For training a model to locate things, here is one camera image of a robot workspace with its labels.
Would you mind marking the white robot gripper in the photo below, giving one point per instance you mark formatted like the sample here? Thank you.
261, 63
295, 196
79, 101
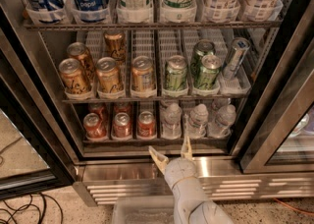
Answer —
180, 170

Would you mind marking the clear water bottle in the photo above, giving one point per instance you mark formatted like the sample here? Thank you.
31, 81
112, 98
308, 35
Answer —
219, 127
217, 103
171, 122
197, 121
167, 103

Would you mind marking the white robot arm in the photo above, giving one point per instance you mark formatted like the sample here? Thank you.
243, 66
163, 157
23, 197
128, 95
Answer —
191, 187

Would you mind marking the glass fridge door right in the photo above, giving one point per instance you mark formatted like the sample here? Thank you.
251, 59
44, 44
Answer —
273, 148

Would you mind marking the glass fridge door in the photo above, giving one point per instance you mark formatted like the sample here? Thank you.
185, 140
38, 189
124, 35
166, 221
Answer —
31, 161
273, 148

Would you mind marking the glass fridge door left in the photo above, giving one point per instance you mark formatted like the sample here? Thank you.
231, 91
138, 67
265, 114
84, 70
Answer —
31, 161

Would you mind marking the red soda can front right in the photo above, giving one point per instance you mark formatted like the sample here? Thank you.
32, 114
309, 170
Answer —
146, 125

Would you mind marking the red soda can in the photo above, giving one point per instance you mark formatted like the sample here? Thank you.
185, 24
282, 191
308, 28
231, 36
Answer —
100, 109
122, 126
94, 126
146, 125
123, 107

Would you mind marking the clear plastic bin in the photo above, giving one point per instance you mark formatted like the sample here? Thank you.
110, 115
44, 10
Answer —
167, 210

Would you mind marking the red soda can front middle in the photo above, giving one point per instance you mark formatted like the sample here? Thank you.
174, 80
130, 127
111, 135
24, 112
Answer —
122, 126

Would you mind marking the red soda can back middle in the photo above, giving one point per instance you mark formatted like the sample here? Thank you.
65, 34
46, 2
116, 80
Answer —
123, 107

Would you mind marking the red soda can front left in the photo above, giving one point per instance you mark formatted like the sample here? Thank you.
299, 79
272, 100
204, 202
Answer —
94, 126

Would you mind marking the green LaCroix can left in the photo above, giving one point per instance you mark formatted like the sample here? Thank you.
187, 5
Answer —
175, 73

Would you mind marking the green lacroix can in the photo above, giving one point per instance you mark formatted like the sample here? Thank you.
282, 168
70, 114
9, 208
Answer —
201, 48
208, 69
175, 73

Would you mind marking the red soda can back left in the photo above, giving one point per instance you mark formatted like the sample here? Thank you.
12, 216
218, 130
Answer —
100, 109

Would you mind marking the green LaCroix can front right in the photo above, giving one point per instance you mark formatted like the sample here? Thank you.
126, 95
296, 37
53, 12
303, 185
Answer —
208, 69

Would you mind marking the orange lacroix can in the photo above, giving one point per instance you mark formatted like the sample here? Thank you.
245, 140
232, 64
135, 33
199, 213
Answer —
109, 75
115, 41
74, 77
79, 51

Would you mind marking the green LaCroix can back right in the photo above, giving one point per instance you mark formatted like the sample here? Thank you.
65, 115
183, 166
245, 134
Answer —
201, 48

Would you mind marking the slim silver blue can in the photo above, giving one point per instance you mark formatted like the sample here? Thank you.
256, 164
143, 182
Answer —
233, 60

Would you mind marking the orange LaCroix can far back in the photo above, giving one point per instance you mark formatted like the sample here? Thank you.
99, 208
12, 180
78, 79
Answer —
115, 41

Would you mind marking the orange LaCroix can front left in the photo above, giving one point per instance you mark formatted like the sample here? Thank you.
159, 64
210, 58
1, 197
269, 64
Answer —
74, 77

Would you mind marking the orange LaCroix can back left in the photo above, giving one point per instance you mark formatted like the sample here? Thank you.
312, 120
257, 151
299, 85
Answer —
79, 51

